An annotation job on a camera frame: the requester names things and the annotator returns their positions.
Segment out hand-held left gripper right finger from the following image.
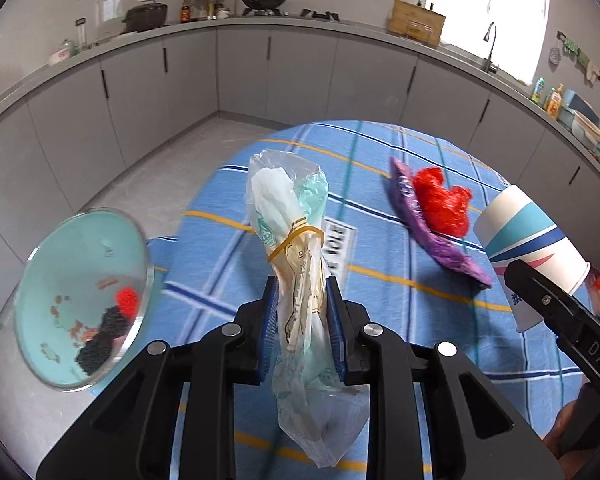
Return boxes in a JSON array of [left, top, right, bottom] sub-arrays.
[[324, 275, 564, 480]]

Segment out wall hook rack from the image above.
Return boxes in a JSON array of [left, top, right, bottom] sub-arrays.
[[557, 30, 600, 86]]

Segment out black cooking pot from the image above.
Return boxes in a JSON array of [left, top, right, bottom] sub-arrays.
[[121, 2, 169, 31]]

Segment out purple mesh scrubber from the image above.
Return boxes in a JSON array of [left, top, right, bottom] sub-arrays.
[[389, 156, 495, 289]]

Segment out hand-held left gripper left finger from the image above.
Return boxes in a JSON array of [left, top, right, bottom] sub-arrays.
[[36, 275, 281, 480]]

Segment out striped paper cup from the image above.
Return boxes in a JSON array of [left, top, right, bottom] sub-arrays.
[[472, 184, 592, 334]]

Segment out black mesh scrubber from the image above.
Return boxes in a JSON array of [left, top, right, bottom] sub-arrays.
[[75, 305, 134, 376]]

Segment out grey kitchen cabinets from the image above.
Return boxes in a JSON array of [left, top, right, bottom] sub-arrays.
[[0, 15, 600, 322]]

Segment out metal kitchen faucet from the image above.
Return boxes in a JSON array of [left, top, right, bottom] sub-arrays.
[[482, 22, 499, 75]]

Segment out yellow rubber band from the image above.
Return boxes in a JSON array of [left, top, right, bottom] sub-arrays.
[[266, 225, 326, 262]]

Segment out blue plastic container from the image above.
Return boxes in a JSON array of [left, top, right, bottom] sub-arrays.
[[560, 89, 600, 146]]

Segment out black gas stove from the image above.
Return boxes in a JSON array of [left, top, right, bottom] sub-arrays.
[[300, 8, 342, 23]]

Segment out red mesh scrubber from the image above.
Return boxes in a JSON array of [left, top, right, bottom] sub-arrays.
[[116, 287, 142, 319]]

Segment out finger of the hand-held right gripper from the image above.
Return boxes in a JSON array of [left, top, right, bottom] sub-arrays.
[[503, 258, 589, 357]]

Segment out blue striped tablecloth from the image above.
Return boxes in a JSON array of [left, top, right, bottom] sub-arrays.
[[147, 120, 600, 480]]

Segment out person's right hand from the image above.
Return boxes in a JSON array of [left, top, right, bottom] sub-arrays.
[[542, 399, 589, 480]]

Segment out red cellophane wrap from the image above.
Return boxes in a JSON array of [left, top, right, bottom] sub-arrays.
[[412, 166, 474, 236]]

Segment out yellow detergent bottle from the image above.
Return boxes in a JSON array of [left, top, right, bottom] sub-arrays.
[[546, 84, 565, 116]]

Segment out bright window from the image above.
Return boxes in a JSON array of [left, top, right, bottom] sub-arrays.
[[425, 0, 551, 79]]

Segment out clear plastic bag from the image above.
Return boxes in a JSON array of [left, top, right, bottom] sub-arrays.
[[244, 149, 371, 469]]

